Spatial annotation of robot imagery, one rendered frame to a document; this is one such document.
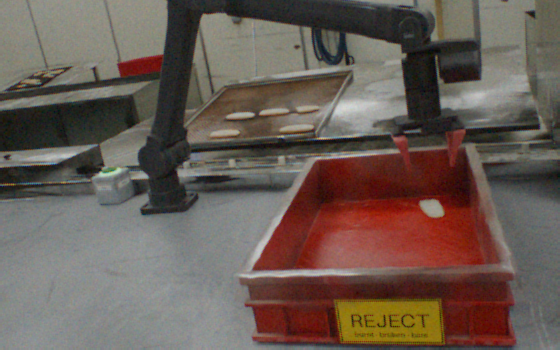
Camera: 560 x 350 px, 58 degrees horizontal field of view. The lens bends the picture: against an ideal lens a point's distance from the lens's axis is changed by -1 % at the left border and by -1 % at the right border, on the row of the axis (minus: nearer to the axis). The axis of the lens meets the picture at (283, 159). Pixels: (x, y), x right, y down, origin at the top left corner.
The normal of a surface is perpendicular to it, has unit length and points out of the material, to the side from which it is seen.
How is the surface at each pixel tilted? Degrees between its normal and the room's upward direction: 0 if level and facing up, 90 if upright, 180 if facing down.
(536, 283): 0
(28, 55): 90
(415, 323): 90
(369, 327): 90
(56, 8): 90
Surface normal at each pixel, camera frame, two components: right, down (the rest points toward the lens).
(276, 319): -0.25, 0.32
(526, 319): -0.17, -0.95
